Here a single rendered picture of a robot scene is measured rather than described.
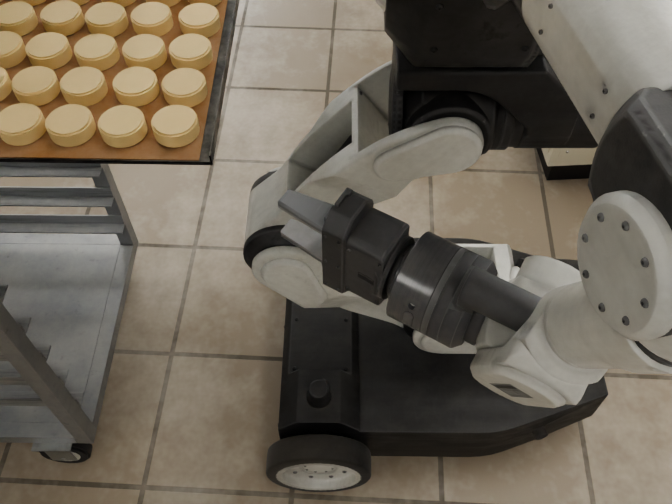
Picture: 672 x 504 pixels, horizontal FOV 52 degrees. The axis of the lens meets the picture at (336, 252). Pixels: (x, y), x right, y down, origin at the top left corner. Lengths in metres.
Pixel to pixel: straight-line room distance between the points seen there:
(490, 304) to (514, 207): 1.31
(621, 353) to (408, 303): 0.22
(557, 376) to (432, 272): 0.14
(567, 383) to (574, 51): 0.25
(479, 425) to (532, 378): 0.81
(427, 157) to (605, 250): 0.54
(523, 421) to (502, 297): 0.82
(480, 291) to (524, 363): 0.07
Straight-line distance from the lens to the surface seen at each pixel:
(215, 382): 1.57
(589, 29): 0.42
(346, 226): 0.61
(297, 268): 1.07
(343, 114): 1.02
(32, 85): 0.87
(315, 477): 1.43
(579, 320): 0.49
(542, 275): 0.62
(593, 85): 0.41
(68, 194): 1.52
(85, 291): 1.58
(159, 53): 0.87
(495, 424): 1.36
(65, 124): 0.81
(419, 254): 0.61
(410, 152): 0.89
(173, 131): 0.77
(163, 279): 1.73
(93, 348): 1.50
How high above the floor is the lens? 1.40
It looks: 54 degrees down
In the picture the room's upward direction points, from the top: straight up
